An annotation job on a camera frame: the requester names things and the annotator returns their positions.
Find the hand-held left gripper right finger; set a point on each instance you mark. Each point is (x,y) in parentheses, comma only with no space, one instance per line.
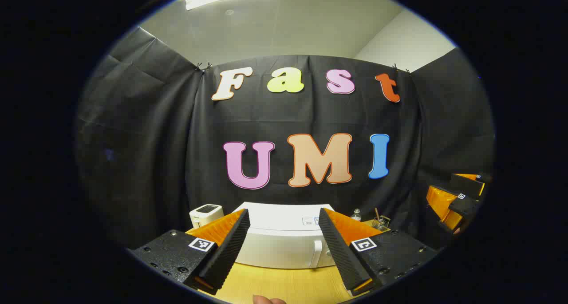
(339,250)

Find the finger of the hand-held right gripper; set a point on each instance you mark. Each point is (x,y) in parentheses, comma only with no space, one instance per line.
(466,205)
(468,185)

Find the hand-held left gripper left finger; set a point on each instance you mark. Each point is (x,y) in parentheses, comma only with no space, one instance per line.
(230,246)

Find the white microwave oven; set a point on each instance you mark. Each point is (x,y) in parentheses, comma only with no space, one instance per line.
(284,242)

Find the clear bottle with pink label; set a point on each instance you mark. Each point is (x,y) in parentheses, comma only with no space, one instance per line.
(356,215)

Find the white toaster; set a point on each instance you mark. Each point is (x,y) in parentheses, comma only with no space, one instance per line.
(206,214)

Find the black backdrop cloth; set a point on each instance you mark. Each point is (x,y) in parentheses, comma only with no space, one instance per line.
(146,153)

